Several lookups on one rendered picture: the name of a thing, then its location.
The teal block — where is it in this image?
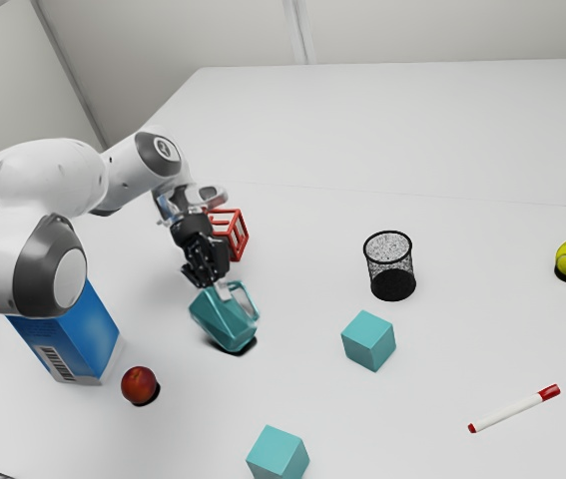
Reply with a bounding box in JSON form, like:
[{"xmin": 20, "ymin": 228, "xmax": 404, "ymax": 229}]
[
  {"xmin": 245, "ymin": 424, "xmax": 310, "ymax": 479},
  {"xmin": 339, "ymin": 309, "xmax": 397, "ymax": 373}
]

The teal faceted mug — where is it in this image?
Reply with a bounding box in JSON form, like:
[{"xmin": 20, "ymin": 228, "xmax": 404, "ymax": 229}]
[{"xmin": 188, "ymin": 279, "xmax": 262, "ymax": 354}]

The white marker with red cap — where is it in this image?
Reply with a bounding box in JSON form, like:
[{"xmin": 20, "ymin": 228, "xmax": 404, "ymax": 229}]
[{"xmin": 466, "ymin": 383, "xmax": 562, "ymax": 434}]

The red apple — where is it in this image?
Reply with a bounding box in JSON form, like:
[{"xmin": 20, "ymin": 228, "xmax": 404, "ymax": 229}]
[{"xmin": 120, "ymin": 365, "xmax": 159, "ymax": 405}]

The red wire frame cube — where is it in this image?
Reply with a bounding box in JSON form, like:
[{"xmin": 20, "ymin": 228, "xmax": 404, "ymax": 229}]
[{"xmin": 206, "ymin": 208, "xmax": 251, "ymax": 262}]

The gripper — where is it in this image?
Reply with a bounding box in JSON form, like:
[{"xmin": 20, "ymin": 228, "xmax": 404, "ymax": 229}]
[{"xmin": 170, "ymin": 213, "xmax": 233, "ymax": 303}]

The blue carton with barcode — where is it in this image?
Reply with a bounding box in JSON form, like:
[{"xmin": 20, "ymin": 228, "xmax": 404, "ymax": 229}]
[{"xmin": 4, "ymin": 277, "xmax": 125, "ymax": 387}]

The black mesh pen holder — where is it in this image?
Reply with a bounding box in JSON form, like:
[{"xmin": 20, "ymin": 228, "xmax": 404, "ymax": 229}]
[{"xmin": 362, "ymin": 230, "xmax": 417, "ymax": 302}]

